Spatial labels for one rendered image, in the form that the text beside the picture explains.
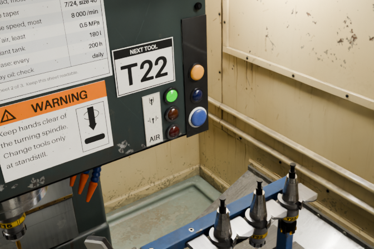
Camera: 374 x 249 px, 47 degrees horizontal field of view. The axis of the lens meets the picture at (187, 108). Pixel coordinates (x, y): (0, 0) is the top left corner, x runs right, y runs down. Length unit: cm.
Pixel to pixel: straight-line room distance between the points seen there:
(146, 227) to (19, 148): 149
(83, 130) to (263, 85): 114
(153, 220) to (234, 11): 102
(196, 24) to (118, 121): 19
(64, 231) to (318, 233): 88
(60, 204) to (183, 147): 86
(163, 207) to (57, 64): 163
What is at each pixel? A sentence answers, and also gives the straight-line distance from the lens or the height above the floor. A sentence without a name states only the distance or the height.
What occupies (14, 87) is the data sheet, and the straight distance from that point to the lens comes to 56.
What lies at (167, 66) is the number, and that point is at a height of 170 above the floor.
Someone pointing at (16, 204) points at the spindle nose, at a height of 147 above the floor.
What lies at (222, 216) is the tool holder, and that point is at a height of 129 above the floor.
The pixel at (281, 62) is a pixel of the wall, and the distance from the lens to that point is 156.
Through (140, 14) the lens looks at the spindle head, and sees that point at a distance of 60.
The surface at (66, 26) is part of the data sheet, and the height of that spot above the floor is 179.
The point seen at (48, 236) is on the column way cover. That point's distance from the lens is 153.
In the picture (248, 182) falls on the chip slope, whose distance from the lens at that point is 186.
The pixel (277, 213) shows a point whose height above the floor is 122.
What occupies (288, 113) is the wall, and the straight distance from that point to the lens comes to 161.
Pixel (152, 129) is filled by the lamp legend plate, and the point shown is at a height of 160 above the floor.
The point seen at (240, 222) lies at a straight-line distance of 108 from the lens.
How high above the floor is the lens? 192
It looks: 26 degrees down
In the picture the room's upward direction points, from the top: 2 degrees counter-clockwise
